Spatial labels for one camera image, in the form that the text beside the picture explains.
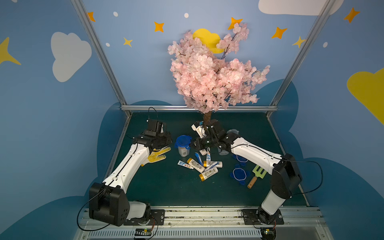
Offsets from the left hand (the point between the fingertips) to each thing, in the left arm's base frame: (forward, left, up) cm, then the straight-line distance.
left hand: (172, 137), depth 84 cm
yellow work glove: (-2, +12, -18) cm, 21 cm away
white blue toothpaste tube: (-3, -22, -18) cm, 29 cm away
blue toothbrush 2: (-9, -25, -16) cm, 31 cm away
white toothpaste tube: (-7, -4, -18) cm, 20 cm away
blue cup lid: (-13, -41, -18) cm, 47 cm away
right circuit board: (-42, -51, -21) cm, 70 cm away
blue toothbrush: (-2, -16, -17) cm, 23 cm away
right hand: (-4, -11, 0) cm, 12 cm away
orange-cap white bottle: (-9, -14, -16) cm, 23 cm away
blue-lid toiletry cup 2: (+16, -40, -13) cm, 45 cm away
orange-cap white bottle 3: (-15, -21, -16) cm, 30 cm away
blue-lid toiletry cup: (0, -6, -5) cm, 8 cm away
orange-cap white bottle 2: (-8, -22, -17) cm, 29 cm away
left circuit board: (-43, +12, -21) cm, 50 cm away
